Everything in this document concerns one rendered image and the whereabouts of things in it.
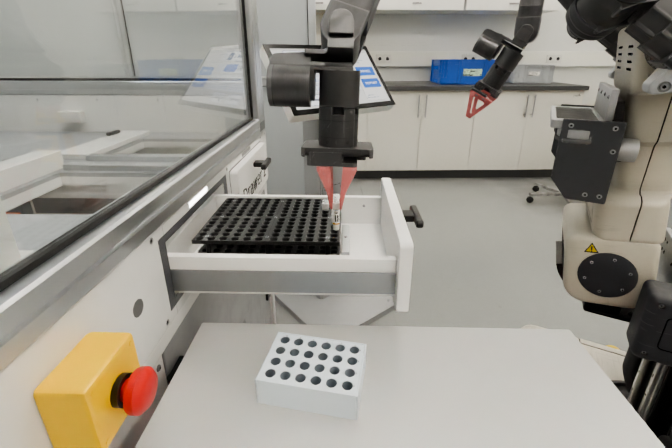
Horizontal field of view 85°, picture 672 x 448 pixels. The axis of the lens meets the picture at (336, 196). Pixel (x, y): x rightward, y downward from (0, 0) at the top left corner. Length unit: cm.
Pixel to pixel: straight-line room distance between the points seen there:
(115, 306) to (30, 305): 12
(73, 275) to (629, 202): 90
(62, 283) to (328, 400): 30
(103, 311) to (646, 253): 93
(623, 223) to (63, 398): 91
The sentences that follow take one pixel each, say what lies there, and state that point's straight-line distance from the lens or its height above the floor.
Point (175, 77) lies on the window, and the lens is 65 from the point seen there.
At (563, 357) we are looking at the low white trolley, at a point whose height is 76.
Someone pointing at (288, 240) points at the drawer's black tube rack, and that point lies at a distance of 57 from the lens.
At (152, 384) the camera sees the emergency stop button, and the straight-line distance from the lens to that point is 41.
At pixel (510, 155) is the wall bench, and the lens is 400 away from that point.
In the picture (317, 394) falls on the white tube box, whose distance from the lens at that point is 49.
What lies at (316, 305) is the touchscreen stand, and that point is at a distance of 185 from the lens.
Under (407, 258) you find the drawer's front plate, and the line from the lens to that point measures 51.
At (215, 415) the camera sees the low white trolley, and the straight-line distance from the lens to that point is 53.
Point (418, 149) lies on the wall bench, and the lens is 367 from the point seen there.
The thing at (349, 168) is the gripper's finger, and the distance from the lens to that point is 52.
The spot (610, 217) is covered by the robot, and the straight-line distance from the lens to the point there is 93.
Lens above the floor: 116
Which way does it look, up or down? 21 degrees down
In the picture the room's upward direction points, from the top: straight up
